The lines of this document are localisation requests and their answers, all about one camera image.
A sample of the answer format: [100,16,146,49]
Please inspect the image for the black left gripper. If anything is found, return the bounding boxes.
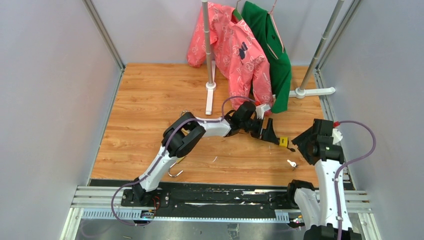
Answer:
[240,116,279,145]

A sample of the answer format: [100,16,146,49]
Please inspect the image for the yellow padlock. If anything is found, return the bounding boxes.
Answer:
[278,136,296,152]

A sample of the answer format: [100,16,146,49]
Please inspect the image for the white headed key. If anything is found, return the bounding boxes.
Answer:
[286,159,299,170]

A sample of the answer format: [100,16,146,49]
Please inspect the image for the brass padlock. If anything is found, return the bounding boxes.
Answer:
[180,110,191,136]
[167,155,185,178]

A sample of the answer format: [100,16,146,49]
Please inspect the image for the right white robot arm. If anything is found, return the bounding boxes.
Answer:
[285,118,362,240]

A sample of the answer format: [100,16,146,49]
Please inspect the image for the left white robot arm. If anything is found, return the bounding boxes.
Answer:
[122,100,287,207]

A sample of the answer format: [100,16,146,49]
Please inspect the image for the white clothes rack right pole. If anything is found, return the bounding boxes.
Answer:
[289,0,345,99]

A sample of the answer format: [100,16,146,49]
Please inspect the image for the white clothes rack pole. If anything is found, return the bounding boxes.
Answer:
[201,0,217,116]
[289,0,345,99]

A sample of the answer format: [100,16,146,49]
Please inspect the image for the white clothes rack left pole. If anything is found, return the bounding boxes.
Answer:
[201,0,217,116]

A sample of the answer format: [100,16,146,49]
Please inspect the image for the pink patterned jacket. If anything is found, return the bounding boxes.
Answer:
[207,2,274,110]

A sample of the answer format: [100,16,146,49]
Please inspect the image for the green shirt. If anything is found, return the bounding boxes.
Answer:
[241,1,292,114]

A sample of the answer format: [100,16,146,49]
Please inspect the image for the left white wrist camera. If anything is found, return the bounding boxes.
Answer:
[255,103,271,120]

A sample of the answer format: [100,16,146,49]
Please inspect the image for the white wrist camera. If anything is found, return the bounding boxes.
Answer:
[332,121,343,145]
[255,103,271,120]

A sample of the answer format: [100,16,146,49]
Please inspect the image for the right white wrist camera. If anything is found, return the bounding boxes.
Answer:
[332,121,343,145]

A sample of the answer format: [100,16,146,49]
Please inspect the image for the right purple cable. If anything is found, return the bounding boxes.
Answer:
[332,120,377,240]

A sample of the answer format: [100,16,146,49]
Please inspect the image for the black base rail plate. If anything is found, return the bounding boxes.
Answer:
[120,182,299,220]

